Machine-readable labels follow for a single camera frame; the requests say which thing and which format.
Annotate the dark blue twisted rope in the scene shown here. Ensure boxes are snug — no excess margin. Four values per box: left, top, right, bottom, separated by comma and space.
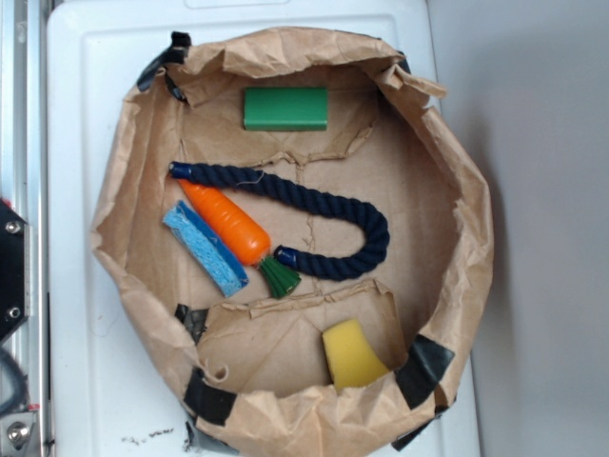
168, 161, 391, 282

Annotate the brown paper bag basin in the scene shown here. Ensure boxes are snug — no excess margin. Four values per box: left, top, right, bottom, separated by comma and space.
91, 28, 494, 456

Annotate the yellow sponge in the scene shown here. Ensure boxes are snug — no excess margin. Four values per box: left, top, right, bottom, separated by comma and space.
322, 319, 389, 391

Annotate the metal frame rail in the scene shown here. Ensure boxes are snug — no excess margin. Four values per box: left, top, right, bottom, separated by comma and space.
1, 1, 54, 456

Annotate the green rectangular block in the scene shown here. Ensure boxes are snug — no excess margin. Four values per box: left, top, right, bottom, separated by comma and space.
244, 88, 328, 131

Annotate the blue sponge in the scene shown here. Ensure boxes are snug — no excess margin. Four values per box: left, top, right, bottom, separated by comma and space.
163, 200, 249, 297

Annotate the orange toy carrot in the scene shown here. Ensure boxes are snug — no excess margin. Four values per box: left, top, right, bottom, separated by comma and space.
178, 179, 301, 299

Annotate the white plastic tray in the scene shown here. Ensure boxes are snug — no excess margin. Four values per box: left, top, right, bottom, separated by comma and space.
46, 0, 482, 457

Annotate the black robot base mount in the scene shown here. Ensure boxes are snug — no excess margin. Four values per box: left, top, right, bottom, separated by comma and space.
0, 198, 30, 345

